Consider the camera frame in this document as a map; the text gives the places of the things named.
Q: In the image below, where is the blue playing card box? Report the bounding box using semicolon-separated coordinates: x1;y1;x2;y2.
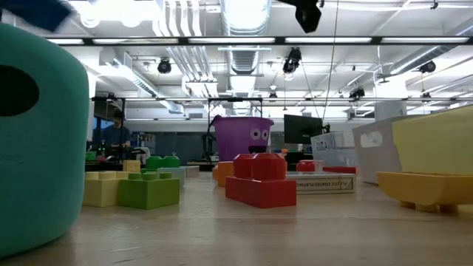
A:
286;171;357;196

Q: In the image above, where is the pale teal square brick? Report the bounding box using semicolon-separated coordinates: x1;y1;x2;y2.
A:
157;166;187;188

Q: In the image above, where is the green two-stud brick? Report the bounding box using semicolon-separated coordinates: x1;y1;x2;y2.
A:
140;154;181;173

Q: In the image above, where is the small yellow brick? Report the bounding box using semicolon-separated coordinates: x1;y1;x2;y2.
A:
122;159;142;173

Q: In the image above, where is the lime green four-stud brick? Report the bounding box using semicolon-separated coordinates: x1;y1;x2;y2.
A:
117;171;181;211

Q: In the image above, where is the blue plastic piece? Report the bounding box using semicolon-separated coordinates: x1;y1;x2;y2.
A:
0;0;73;33

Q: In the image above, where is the yellow four-stud brick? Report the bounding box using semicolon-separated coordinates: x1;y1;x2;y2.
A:
81;170;130;208

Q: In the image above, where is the teal foam die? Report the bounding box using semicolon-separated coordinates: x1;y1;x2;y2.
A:
0;22;91;259

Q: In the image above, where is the black ceiling spotlight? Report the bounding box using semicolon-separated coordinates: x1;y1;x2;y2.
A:
157;58;173;75
348;86;367;100
282;47;302;75
418;60;438;74

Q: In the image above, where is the black computer monitor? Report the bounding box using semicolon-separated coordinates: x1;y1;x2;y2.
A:
283;114;324;145

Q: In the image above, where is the clear plastic container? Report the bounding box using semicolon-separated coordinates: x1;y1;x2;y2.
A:
310;131;358;169

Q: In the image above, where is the purple bucket with face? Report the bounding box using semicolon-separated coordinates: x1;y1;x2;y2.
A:
210;115;275;163

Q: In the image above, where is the white plastic container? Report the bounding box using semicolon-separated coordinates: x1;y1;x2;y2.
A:
351;114;428;185

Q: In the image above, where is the orange sloped brick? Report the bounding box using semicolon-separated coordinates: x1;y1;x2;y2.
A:
212;160;236;188

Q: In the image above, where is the yellow translucent container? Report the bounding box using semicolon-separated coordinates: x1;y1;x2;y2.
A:
391;105;473;177

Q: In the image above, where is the orange-yellow flat brick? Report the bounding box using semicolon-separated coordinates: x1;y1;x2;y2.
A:
375;171;473;214

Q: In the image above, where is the person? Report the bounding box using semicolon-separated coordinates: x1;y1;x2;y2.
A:
92;108;132;158

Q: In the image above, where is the thin hanging cable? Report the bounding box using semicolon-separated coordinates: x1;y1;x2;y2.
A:
321;0;340;123

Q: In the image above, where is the silver ventilation duct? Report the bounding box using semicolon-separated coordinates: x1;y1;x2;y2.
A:
220;0;273;75

